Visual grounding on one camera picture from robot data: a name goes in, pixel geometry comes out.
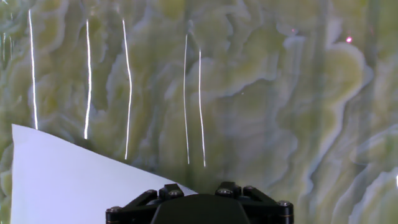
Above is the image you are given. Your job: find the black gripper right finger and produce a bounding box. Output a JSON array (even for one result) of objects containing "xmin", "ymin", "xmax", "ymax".
[{"xmin": 215, "ymin": 181, "xmax": 295, "ymax": 224}]

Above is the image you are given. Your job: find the green marble pattern mat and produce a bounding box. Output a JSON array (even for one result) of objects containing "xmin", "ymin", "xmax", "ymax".
[{"xmin": 0, "ymin": 0, "xmax": 398, "ymax": 224}]

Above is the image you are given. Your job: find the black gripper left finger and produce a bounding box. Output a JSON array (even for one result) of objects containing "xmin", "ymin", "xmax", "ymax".
[{"xmin": 105, "ymin": 182, "xmax": 185, "ymax": 224}]

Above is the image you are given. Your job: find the white paper sheet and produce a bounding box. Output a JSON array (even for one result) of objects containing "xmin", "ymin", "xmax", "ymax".
[{"xmin": 9, "ymin": 123, "xmax": 198, "ymax": 224}]

